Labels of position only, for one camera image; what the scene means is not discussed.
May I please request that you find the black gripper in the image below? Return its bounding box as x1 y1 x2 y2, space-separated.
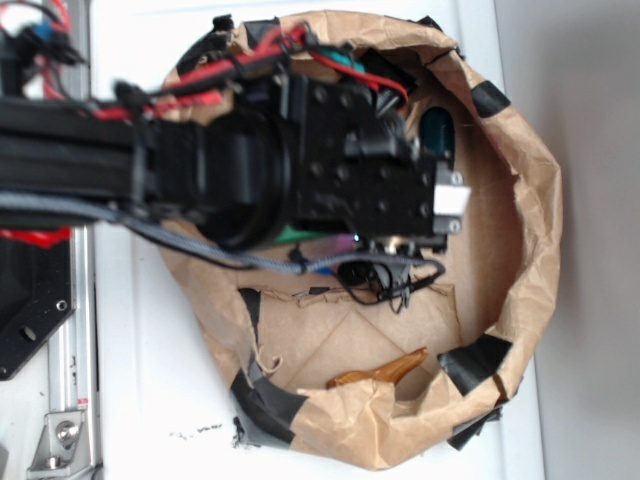
281 75 470 250

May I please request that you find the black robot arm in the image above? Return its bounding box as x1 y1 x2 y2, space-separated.
1 75 471 251

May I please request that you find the dark green cucumber toy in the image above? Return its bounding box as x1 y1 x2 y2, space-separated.
419 107 455 162

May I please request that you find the green rectangular block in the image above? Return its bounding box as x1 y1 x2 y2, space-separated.
272 225 323 245

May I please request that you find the brown paper bag tray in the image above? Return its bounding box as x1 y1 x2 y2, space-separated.
162 10 562 470

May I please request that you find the brown wooden stick toy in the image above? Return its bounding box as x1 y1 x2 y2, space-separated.
326 347 429 388

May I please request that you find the red wire bundle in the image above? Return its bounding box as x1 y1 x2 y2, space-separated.
0 0 409 121

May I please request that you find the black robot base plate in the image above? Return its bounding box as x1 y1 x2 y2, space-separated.
1 228 75 381

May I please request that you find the grey braided cable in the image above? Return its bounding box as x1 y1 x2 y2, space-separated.
0 192 446 276

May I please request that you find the aluminium extrusion rail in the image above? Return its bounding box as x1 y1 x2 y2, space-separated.
27 0 104 480

